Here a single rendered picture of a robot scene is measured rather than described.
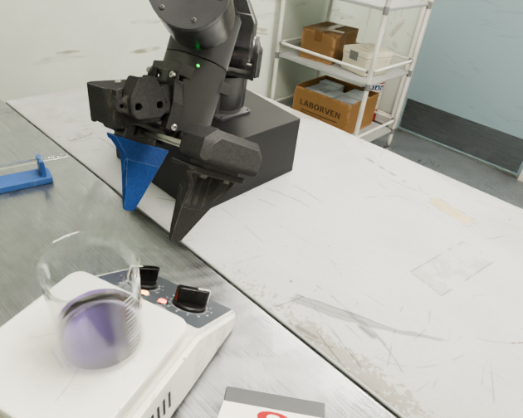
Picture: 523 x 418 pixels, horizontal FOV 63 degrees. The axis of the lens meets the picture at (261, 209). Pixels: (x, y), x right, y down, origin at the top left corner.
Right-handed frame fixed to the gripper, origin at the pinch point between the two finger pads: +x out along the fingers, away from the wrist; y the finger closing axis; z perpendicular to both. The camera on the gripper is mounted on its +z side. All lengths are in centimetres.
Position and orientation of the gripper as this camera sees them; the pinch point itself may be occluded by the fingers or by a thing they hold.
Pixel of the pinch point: (159, 189)
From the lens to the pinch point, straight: 41.5
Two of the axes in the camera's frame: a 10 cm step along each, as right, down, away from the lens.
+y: 6.6, 2.8, -7.0
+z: -6.9, -1.4, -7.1
